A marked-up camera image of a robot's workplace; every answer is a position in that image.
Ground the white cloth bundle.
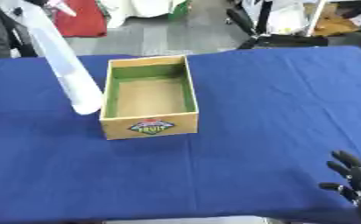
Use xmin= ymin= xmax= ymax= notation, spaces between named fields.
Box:
xmin=96 ymin=0 xmax=190 ymax=29

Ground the tan cardboard box green inside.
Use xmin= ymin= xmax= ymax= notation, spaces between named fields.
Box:
xmin=99 ymin=54 xmax=201 ymax=141

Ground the white plastic bottle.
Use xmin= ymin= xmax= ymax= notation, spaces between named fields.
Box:
xmin=18 ymin=0 xmax=106 ymax=116

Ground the red bag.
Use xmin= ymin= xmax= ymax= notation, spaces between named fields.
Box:
xmin=52 ymin=0 xmax=109 ymax=39

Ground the brown cardboard box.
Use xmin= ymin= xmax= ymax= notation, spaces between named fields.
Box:
xmin=312 ymin=10 xmax=361 ymax=38

